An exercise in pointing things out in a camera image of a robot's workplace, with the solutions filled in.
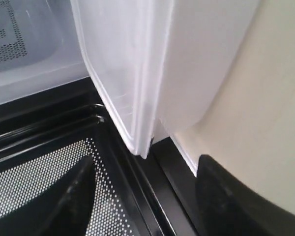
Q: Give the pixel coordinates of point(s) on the white microwave door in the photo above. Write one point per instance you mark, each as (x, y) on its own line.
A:
(43, 136)

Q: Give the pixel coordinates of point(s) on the white lidded plastic container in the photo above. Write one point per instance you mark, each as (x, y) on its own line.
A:
(159, 60)

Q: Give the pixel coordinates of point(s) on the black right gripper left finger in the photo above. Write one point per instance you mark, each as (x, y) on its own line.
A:
(63, 209)

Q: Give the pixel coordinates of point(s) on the white Midea microwave body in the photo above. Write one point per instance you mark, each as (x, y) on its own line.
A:
(39, 47)

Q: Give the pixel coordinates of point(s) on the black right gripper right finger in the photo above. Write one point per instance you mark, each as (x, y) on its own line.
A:
(230, 208)

